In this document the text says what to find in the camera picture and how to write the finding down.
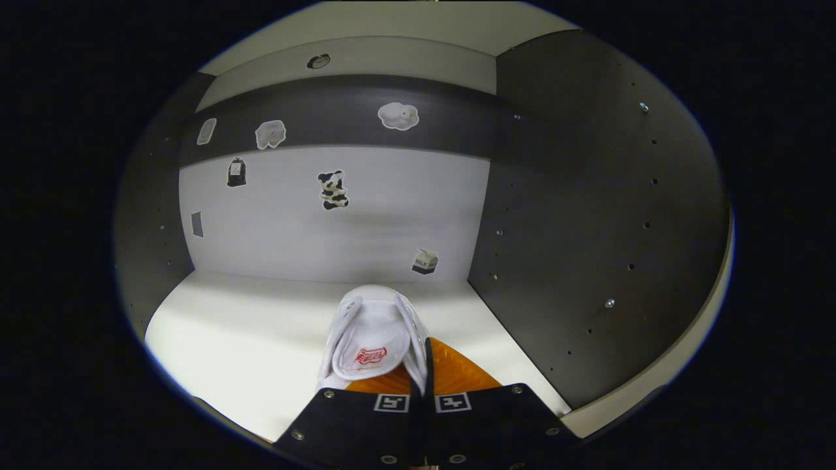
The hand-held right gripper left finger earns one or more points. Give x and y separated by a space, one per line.
353 424

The white canvas shoe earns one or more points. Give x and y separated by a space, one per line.
369 326

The white shoe cabinet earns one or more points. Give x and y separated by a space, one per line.
575 228

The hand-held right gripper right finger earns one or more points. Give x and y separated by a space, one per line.
428 372

